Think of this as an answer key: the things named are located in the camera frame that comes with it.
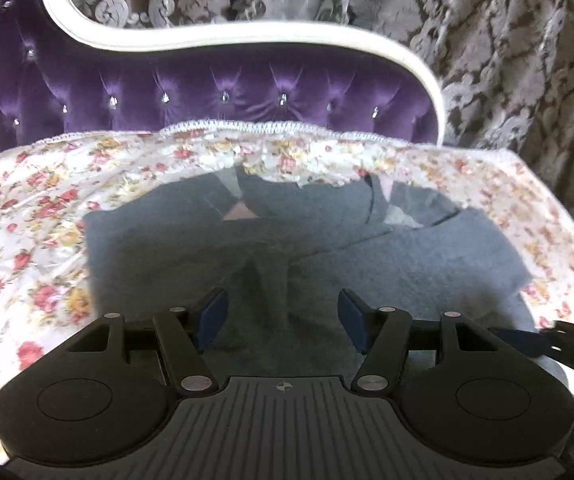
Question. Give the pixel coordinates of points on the purple tufted sofa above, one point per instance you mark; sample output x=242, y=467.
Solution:
x=132, y=85

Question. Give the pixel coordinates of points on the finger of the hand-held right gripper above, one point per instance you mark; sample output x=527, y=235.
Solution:
x=522, y=342

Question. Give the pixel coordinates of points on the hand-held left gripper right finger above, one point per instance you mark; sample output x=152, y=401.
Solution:
x=353, y=317

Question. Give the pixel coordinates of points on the grey damask curtain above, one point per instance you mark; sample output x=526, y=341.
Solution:
x=517, y=60

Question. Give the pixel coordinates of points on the floral bed cover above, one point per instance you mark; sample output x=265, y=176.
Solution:
x=32, y=240

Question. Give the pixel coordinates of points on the grey fleece garment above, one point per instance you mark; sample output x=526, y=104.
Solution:
x=317, y=240

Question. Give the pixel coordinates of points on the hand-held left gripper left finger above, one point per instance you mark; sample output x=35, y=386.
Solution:
x=213, y=317

